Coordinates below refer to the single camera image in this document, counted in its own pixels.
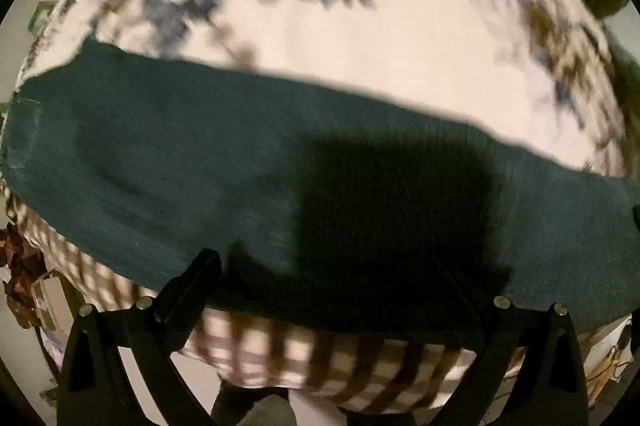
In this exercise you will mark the cardboard box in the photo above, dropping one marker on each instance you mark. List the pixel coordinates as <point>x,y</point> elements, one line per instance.
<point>50,301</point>

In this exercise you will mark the reddish brown dried leaves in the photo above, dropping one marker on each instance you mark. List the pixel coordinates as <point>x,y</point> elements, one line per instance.
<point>17,266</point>

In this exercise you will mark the pile of clutter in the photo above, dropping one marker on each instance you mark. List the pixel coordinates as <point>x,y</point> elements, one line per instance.
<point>607,361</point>

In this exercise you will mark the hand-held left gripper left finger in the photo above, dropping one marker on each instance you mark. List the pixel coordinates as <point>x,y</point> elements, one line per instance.
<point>194,277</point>

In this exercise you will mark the dark green pants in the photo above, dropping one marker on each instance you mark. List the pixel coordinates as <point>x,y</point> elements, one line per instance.
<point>165,166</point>

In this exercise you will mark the person's grey trouser leg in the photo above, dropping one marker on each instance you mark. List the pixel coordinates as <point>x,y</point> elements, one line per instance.
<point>260,411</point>

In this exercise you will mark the white floral bed sheet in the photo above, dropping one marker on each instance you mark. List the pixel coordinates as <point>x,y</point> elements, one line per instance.
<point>410,21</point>

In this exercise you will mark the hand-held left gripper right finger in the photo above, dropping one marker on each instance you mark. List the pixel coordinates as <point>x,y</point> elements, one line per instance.
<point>501,331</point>

